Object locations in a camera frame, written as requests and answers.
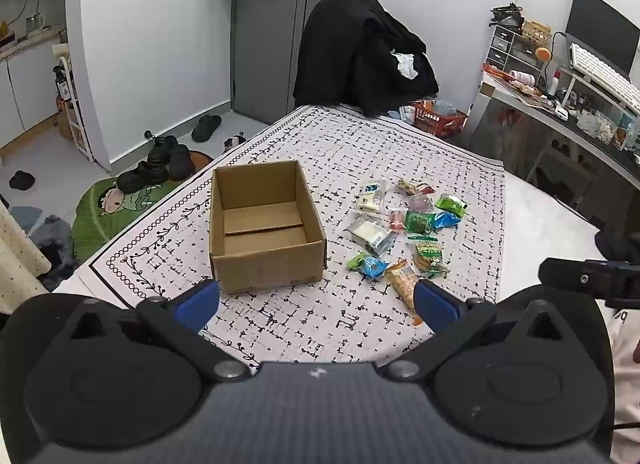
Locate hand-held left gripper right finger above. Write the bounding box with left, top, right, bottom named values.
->
left=384, top=278, right=575, bottom=385

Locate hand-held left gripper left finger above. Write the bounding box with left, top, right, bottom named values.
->
left=64, top=278, right=252, bottom=385

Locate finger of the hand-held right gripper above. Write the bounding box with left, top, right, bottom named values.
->
left=538, top=258, right=586, bottom=291

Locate long orange snack packet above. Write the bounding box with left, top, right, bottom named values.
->
left=384, top=261, right=427, bottom=327

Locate green yellow cracker packet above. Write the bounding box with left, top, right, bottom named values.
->
left=412, top=239, right=449, bottom=275

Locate small blue snack packet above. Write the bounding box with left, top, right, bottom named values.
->
left=361, top=256, right=390, bottom=279

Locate cardboard box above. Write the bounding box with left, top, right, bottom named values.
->
left=209, top=159, right=328, bottom=295

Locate dark green snack packet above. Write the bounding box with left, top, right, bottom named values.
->
left=404, top=211, right=437, bottom=236

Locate clear white snack packet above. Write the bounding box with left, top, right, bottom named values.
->
left=344, top=216, right=397, bottom=257

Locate bright green snack packet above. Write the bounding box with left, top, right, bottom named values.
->
left=434, top=194, right=469, bottom=217

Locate cream blue-label snack packet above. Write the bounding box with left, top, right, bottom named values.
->
left=356, top=180, right=390, bottom=215

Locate dark cloth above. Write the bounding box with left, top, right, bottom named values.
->
left=594, top=229, right=640, bottom=265

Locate person's light clothing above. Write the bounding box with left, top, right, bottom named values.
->
left=606, top=308, right=640, bottom=464

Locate green cartoon floor mat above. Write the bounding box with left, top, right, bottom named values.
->
left=70, top=150, right=213, bottom=263

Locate black chunky shoe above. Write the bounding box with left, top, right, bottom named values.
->
left=116, top=163, right=172, bottom=195
left=169, top=145, right=192, bottom=178
left=146, top=136, right=179, bottom=165

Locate grey fluffy rug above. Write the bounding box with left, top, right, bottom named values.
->
left=10, top=206, right=77, bottom=291

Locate patterned white blanket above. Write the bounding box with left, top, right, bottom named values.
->
left=52, top=104, right=507, bottom=370

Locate dotted beige tablecloth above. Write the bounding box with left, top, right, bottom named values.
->
left=0, top=203, right=52, bottom=315

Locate red plastic basket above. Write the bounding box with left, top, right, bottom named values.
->
left=411, top=100, right=469, bottom=139

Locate white monitor riser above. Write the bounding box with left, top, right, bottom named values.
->
left=559, top=65, right=640, bottom=147

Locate white keyboard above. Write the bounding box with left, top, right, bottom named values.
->
left=569, top=42, right=640, bottom=115

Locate grey drawer organiser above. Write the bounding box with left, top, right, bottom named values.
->
left=487, top=24, right=549, bottom=80

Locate white narrow rack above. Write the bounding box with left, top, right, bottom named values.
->
left=52, top=42, right=97, bottom=163

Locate white cloth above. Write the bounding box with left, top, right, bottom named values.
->
left=391, top=50, right=419, bottom=80

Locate wicker basket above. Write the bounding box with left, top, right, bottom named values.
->
left=522, top=20, right=552, bottom=43

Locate black monitor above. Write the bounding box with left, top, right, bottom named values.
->
left=566, top=0, right=640, bottom=77

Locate black bottle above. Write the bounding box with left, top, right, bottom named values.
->
left=53, top=66, right=74, bottom=100

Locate grey door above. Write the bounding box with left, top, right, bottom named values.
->
left=230, top=0, right=369, bottom=125

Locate black jacket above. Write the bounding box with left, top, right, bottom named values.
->
left=292, top=0, right=441, bottom=117

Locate white kitchen cabinet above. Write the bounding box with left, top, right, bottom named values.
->
left=0, top=26, right=69, bottom=151

